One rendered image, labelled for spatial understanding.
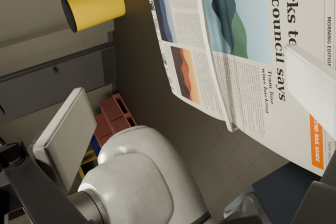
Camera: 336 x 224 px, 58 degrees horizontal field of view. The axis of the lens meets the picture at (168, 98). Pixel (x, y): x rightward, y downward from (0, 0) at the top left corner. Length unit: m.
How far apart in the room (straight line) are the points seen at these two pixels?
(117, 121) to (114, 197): 5.37
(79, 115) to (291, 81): 0.13
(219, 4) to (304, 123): 0.16
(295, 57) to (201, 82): 0.28
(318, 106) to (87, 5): 3.79
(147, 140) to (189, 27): 0.24
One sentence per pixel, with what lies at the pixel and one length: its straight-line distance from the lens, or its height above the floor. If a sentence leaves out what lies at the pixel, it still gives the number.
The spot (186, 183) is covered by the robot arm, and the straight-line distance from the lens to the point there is 0.58.
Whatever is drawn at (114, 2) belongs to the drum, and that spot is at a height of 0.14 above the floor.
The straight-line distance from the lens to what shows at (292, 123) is 0.33.
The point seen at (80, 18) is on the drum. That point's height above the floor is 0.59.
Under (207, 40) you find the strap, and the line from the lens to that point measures 0.37.
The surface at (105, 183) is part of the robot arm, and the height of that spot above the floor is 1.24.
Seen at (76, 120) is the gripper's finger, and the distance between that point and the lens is 0.18.
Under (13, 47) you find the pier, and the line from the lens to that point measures 4.57.
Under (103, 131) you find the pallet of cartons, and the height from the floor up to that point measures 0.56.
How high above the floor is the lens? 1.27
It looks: 20 degrees down
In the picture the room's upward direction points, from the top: 113 degrees counter-clockwise
